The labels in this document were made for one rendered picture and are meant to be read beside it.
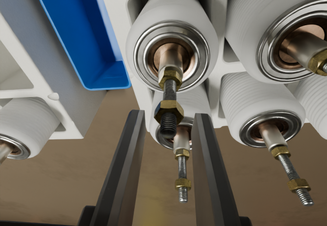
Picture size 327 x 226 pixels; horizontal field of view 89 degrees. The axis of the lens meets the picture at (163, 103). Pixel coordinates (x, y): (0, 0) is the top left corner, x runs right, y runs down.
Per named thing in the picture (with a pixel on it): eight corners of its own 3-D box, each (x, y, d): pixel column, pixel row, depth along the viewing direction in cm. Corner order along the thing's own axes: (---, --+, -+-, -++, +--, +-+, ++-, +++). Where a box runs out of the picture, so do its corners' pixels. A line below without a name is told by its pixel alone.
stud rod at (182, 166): (179, 145, 24) (180, 203, 18) (176, 141, 23) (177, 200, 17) (186, 143, 23) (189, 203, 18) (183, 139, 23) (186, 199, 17)
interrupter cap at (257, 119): (313, 118, 21) (317, 123, 21) (267, 149, 26) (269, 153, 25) (266, 100, 20) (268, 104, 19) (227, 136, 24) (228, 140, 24)
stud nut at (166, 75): (182, 69, 14) (182, 75, 13) (182, 86, 15) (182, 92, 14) (157, 70, 14) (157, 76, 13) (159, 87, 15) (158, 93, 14)
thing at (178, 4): (144, -18, 27) (113, 7, 14) (203, -19, 27) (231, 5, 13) (149, 41, 34) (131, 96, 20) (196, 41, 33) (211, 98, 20)
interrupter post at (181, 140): (176, 139, 26) (176, 158, 23) (170, 130, 24) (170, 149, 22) (191, 135, 25) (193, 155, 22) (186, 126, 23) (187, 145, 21)
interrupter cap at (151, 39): (128, 19, 15) (126, 21, 14) (215, 18, 14) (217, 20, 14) (138, 88, 20) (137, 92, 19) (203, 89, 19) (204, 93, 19)
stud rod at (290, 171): (268, 142, 22) (301, 206, 16) (270, 137, 21) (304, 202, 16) (276, 141, 22) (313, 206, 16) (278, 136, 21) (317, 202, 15)
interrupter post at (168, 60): (158, 47, 16) (155, 63, 14) (183, 47, 16) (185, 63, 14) (159, 69, 18) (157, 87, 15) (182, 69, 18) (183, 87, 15)
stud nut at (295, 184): (283, 185, 18) (287, 194, 17) (288, 178, 17) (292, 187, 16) (304, 185, 18) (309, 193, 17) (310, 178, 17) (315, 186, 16)
